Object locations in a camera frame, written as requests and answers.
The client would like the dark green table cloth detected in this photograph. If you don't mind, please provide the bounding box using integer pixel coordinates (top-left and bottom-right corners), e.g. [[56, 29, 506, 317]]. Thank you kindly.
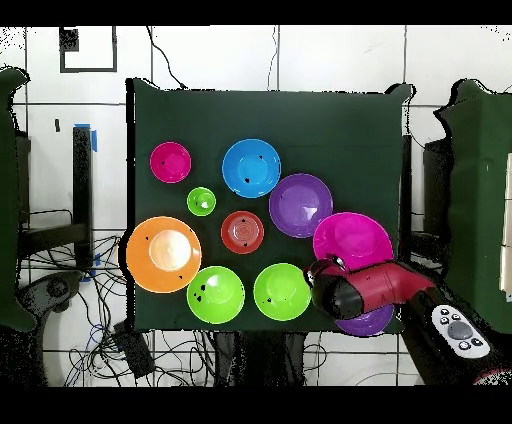
[[126, 77, 413, 333]]

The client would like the black floor cable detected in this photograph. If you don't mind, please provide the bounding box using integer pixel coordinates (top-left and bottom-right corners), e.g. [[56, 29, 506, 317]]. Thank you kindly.
[[145, 25, 188, 90]]

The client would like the dark pedestal leg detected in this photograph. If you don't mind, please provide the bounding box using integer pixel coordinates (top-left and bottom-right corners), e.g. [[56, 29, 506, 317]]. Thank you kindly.
[[17, 270, 86, 387]]

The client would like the green bowl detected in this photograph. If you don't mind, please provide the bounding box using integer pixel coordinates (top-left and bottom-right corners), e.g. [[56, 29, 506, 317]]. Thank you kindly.
[[253, 262, 313, 322], [186, 265, 246, 326]]

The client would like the large pink bowl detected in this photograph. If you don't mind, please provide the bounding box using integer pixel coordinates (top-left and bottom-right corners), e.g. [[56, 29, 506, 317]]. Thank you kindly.
[[312, 211, 395, 274]]

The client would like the blue bowl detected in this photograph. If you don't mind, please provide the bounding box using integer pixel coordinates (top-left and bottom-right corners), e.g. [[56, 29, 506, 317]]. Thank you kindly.
[[221, 138, 282, 200]]

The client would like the green cup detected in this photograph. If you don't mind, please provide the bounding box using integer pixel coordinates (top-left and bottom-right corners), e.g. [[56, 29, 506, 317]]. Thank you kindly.
[[186, 186, 218, 218]]

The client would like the green cloth side table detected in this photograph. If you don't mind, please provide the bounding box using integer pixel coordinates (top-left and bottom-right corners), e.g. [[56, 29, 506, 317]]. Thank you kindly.
[[0, 66, 38, 333], [434, 78, 512, 335]]

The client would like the large orange bowl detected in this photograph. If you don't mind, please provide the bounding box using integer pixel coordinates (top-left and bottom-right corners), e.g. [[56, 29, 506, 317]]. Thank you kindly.
[[125, 215, 203, 295]]

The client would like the black square frame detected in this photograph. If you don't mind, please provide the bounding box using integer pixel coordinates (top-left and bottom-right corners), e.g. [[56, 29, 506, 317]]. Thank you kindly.
[[58, 25, 118, 74]]

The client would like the black metal stand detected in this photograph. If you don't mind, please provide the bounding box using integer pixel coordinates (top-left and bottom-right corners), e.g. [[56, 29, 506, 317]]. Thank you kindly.
[[17, 125, 94, 273], [400, 133, 414, 265]]

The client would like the black power strip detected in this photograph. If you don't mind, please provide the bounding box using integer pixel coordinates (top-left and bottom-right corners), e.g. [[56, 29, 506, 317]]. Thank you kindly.
[[112, 321, 156, 379]]

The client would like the small red-orange bowl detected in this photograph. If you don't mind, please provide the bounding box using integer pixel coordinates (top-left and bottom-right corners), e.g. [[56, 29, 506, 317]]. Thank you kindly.
[[220, 210, 266, 256]]

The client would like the tangle of cables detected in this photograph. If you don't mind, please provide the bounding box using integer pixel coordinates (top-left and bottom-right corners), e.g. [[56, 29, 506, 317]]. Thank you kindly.
[[17, 233, 217, 387]]

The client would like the purple bowl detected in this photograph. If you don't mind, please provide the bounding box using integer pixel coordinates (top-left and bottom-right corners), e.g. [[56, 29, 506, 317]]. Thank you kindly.
[[334, 303, 396, 338], [268, 172, 334, 240]]

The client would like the small crimson bowl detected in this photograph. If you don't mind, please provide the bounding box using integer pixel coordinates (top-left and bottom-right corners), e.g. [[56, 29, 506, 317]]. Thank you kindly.
[[149, 141, 193, 185]]

